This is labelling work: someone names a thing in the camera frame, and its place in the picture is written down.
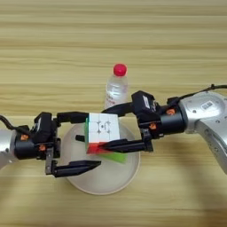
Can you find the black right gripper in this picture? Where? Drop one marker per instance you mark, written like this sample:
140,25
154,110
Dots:
173,121

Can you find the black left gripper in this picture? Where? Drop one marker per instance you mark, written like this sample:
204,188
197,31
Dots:
26,147

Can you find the multicolour puzzle cube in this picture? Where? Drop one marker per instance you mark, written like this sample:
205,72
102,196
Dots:
102,130

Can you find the clear bottle with red cap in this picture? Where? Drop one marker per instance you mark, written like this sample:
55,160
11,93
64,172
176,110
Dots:
116,88

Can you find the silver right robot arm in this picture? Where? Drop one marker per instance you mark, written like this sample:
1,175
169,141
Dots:
207,118

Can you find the green rectangular block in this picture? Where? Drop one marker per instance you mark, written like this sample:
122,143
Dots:
118,157

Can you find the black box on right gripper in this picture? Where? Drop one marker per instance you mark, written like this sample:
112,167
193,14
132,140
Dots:
143,103

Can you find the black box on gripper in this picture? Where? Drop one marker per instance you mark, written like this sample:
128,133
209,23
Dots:
143,103
44,127

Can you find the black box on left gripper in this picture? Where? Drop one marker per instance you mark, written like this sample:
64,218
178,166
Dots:
44,127

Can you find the round beige plate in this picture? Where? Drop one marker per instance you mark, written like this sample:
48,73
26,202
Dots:
103,177

